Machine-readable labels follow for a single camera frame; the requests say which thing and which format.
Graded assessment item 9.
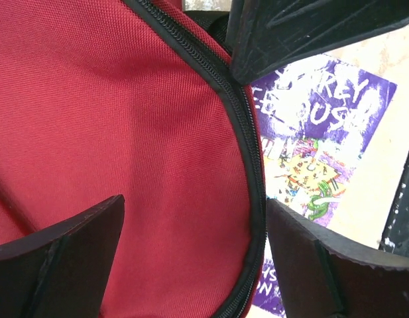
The red student backpack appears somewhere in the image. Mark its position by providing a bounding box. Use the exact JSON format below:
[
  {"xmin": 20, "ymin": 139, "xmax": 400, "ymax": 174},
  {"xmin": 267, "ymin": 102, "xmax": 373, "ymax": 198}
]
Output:
[{"xmin": 0, "ymin": 1, "xmax": 266, "ymax": 317}]

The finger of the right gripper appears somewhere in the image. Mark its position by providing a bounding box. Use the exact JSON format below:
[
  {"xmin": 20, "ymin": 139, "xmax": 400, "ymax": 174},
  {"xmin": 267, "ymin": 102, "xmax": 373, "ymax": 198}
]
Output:
[{"xmin": 226, "ymin": 0, "xmax": 409, "ymax": 84}]

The purple book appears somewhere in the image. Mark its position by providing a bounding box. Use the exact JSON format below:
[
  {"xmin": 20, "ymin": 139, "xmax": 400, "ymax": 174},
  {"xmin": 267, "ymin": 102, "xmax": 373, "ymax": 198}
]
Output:
[{"xmin": 249, "ymin": 54, "xmax": 398, "ymax": 318}]

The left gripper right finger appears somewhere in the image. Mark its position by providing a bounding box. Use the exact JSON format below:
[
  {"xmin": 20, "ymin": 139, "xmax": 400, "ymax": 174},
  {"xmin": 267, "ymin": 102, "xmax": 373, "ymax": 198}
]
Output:
[{"xmin": 266, "ymin": 199, "xmax": 409, "ymax": 317}]

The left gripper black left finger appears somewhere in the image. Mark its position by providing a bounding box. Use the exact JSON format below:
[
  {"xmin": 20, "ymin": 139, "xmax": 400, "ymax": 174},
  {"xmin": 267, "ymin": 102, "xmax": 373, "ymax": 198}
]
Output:
[{"xmin": 0, "ymin": 195, "xmax": 125, "ymax": 318}]

